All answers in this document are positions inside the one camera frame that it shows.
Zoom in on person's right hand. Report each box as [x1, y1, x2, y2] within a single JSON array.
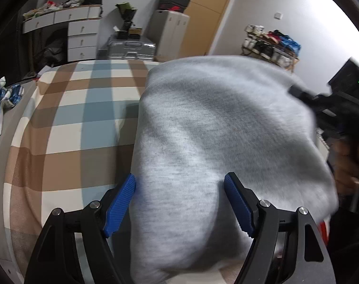
[[330, 140, 359, 190]]

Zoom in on dark wardrobe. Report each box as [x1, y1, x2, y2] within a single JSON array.
[[0, 0, 46, 83]]

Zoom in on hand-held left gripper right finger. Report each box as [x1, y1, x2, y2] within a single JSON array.
[[224, 172, 337, 284]]

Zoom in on pile of desk clutter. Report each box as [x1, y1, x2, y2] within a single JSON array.
[[22, 0, 88, 20]]

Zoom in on beige suitcase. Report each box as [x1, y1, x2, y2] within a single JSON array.
[[147, 9, 190, 62]]

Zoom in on checked bed sheet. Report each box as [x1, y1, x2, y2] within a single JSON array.
[[3, 59, 165, 284]]

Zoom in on red and black shoe box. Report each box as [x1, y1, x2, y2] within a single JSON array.
[[158, 2, 189, 14]]

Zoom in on shoe rack with shoes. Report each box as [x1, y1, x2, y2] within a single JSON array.
[[245, 25, 301, 66]]

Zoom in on silver suitcase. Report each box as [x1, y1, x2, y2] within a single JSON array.
[[106, 34, 157, 62]]

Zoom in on black duffel bag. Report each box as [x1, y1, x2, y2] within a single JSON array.
[[34, 34, 67, 67]]

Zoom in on white desk with drawers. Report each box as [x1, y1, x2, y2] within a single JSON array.
[[22, 4, 103, 62]]

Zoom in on wrapped flower bouquet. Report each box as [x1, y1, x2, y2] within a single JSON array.
[[115, 2, 137, 21]]

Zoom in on red plastic stool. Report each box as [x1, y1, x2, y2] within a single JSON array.
[[320, 219, 331, 243]]

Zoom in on wooden shoe rack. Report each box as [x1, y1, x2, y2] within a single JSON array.
[[241, 25, 300, 73]]

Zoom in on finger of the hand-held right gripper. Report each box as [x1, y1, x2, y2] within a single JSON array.
[[288, 84, 331, 110]]

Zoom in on light grey hoodie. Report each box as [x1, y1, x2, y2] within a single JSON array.
[[129, 55, 340, 284]]

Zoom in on wooden door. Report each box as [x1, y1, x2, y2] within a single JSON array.
[[176, 0, 241, 57]]

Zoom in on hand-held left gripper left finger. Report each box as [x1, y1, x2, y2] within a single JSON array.
[[25, 173, 137, 284]]

